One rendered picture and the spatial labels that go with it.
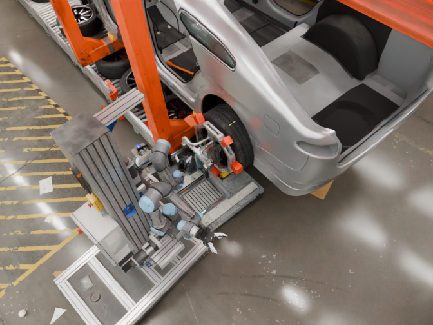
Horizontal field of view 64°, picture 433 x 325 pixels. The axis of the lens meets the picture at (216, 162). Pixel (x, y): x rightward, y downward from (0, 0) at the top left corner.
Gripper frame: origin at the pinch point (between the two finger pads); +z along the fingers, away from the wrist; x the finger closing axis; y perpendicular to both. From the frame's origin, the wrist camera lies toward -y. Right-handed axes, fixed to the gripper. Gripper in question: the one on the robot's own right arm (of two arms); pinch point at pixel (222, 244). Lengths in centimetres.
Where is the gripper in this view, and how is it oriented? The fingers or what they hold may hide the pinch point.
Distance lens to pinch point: 245.3
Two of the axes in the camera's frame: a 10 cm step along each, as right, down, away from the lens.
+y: -0.3, 6.6, 7.5
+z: 8.8, 3.7, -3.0
